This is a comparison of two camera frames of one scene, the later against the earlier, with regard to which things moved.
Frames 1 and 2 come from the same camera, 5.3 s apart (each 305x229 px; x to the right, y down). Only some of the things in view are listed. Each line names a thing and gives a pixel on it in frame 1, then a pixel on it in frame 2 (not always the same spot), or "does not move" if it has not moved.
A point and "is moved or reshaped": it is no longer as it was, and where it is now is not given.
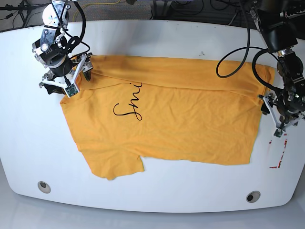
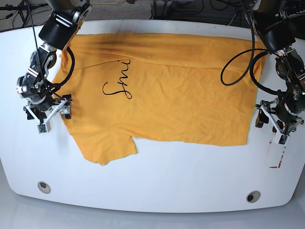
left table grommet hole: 44,187 does not move
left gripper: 83,63 to 45,109
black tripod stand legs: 24,9 does not move
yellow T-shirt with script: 166,109 is moved or reshaped
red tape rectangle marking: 279,164 does not move
